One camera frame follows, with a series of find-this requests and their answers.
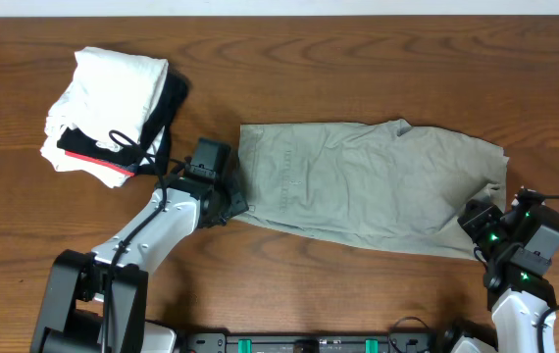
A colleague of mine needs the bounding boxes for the khaki green shorts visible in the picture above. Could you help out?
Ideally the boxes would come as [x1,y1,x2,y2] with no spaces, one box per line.
[238,119,509,259]

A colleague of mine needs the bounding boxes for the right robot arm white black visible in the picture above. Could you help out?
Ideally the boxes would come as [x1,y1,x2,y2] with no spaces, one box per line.
[440,188,559,352]

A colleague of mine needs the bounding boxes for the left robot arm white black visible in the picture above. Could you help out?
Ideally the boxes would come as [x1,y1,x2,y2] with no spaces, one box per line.
[30,138,248,353]

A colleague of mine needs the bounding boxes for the black folded garment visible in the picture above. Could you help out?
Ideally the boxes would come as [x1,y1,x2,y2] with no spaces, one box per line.
[57,73,188,177]

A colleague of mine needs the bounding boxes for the white folded garment on top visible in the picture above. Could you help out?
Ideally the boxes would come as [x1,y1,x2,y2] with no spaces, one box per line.
[41,47,169,153]

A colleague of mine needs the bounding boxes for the white garment at stack bottom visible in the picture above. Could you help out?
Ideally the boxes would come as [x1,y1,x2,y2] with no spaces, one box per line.
[40,126,155,188]

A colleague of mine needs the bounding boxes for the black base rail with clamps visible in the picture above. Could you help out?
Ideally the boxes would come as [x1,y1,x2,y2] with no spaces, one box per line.
[175,324,437,353]

